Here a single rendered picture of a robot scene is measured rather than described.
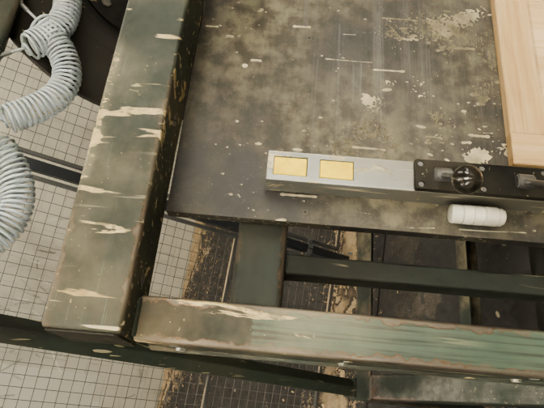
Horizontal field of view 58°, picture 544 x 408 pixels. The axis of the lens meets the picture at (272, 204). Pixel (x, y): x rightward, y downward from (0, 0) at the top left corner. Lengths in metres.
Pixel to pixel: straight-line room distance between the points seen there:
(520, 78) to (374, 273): 0.42
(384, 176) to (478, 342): 0.26
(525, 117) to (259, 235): 0.48
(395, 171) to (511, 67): 0.31
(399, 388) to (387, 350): 1.03
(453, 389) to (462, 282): 0.77
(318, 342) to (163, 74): 0.45
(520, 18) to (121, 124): 0.72
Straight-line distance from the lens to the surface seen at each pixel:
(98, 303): 0.65
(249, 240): 0.78
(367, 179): 0.75
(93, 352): 1.21
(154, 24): 0.85
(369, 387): 1.80
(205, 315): 0.67
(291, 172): 0.75
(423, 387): 1.64
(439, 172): 0.76
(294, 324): 0.67
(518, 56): 0.99
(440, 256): 2.73
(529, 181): 0.79
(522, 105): 0.93
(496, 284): 0.86
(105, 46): 1.42
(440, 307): 2.67
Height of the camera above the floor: 2.03
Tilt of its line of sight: 29 degrees down
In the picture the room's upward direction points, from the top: 71 degrees counter-clockwise
